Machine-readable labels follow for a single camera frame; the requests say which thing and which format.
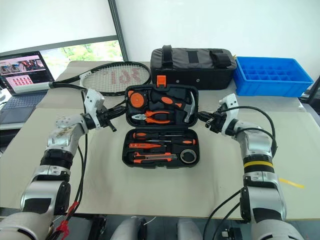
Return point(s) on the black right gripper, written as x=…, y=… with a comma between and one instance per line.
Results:
x=217, y=122

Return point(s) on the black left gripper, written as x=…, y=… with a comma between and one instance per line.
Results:
x=103, y=117

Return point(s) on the black electrical tape roll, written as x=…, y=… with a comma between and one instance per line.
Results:
x=183, y=156

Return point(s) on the black plastic tool case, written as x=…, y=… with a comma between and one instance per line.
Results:
x=160, y=128

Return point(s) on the orange black utility knife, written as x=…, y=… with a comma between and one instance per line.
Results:
x=155, y=157

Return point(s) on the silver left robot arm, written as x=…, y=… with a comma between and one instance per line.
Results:
x=62, y=135

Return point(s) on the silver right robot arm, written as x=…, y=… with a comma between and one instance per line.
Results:
x=257, y=145

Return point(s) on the orange black tape measure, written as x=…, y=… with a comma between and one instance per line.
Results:
x=137, y=100

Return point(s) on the black fabric bag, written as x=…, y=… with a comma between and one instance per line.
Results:
x=207, y=75

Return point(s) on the black white tennis racket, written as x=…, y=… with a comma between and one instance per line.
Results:
x=70, y=81

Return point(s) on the blue plastic compartment crate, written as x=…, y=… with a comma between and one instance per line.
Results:
x=272, y=87

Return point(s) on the yellow tape strip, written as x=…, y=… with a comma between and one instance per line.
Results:
x=291, y=183

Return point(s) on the open laptop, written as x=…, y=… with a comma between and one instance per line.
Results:
x=22, y=67

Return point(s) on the grey rounded shape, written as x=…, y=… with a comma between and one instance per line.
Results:
x=188, y=228
x=127, y=228

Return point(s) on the white roller blind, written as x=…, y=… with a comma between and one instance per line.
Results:
x=55, y=22

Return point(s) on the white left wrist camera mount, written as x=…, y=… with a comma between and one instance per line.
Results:
x=93, y=98

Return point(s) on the dark window frame post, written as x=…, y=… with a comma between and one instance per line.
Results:
x=119, y=30

